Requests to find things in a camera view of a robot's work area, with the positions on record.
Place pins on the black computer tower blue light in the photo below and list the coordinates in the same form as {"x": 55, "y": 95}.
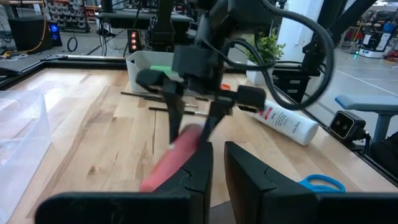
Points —
{"x": 31, "y": 34}

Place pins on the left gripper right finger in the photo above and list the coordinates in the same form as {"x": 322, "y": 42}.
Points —
{"x": 264, "y": 202}

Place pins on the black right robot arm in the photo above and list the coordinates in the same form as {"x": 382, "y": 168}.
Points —
{"x": 242, "y": 15}

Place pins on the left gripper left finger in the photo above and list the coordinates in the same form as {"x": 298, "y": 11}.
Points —
{"x": 174, "y": 205}

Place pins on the white paint bottle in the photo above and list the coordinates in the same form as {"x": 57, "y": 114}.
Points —
{"x": 286, "y": 123}

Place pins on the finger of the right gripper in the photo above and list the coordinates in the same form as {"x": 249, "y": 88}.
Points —
{"x": 152, "y": 79}
{"x": 252, "y": 98}

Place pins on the black device red lights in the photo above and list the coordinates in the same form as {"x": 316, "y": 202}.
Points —
{"x": 134, "y": 40}

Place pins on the black table-level camera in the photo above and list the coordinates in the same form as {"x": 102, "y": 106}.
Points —
{"x": 345, "y": 124}

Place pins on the light grey plastic bin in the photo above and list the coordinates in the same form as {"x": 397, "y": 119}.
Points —
{"x": 140, "y": 71}

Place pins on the light blue chair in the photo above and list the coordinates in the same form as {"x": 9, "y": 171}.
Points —
{"x": 367, "y": 104}

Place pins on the red paint bottle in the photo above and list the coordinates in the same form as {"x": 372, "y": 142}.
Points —
{"x": 174, "y": 155}

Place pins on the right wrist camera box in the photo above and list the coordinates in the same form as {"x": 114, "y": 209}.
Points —
{"x": 194, "y": 60}

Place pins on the black desk with strut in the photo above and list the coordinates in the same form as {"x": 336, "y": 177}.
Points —
{"x": 140, "y": 20}

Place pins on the green plant white pot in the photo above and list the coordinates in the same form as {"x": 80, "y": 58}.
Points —
{"x": 267, "y": 46}

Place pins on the clear plastic bin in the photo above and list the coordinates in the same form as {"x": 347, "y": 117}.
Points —
{"x": 21, "y": 140}

